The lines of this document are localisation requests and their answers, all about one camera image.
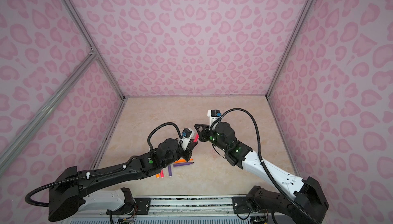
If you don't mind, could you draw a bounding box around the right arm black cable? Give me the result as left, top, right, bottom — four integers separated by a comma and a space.
210, 108, 323, 224

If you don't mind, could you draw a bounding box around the purple highlighter pen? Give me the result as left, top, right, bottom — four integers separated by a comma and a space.
173, 162, 194, 167
167, 165, 173, 178

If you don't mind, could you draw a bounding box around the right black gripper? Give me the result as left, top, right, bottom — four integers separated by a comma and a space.
193, 124, 229, 152

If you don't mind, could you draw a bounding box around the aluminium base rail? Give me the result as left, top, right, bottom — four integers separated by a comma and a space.
63, 195, 293, 224

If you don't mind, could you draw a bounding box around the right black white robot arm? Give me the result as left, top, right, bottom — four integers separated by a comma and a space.
194, 122, 329, 224

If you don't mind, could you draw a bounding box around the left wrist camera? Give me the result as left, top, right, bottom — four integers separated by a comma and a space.
180, 128, 195, 150

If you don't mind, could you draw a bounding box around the diagonal aluminium frame bar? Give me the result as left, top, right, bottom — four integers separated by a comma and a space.
1, 51, 97, 176

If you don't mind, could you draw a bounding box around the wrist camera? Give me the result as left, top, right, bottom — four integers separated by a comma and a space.
207, 109, 221, 127
180, 128, 195, 150

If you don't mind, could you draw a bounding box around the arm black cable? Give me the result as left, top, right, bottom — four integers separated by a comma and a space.
210, 108, 323, 224
24, 122, 184, 208

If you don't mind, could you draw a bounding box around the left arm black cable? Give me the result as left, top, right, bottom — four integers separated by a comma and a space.
24, 122, 184, 208

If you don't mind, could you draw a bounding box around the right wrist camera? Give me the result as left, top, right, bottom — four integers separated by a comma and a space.
207, 109, 221, 127

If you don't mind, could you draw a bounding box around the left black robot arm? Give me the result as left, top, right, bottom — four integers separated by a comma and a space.
49, 139, 198, 222

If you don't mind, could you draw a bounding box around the orange highlighter pen right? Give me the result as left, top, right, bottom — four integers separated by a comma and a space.
175, 158, 193, 164

